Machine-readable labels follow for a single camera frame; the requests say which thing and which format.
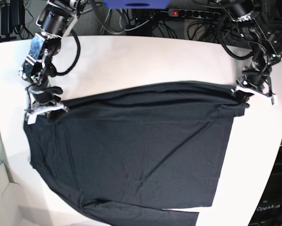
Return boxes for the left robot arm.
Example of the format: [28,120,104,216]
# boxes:
[216,0,282,105]

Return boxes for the blue plastic bin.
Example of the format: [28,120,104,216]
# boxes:
[104,0,170,9]

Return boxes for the black adapters on floor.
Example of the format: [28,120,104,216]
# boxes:
[0,0,25,42]

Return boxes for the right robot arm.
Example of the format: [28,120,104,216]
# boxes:
[19,0,87,125]

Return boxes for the white power strip red switch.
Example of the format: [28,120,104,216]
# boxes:
[166,8,221,20]

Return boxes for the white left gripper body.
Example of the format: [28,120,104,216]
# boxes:
[231,75,277,105]

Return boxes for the black OpenArm computer case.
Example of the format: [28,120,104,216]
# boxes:
[249,146,282,226]

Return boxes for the dark navy T-shirt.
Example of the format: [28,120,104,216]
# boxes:
[24,82,249,226]

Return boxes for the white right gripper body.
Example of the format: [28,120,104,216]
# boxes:
[25,94,69,125]

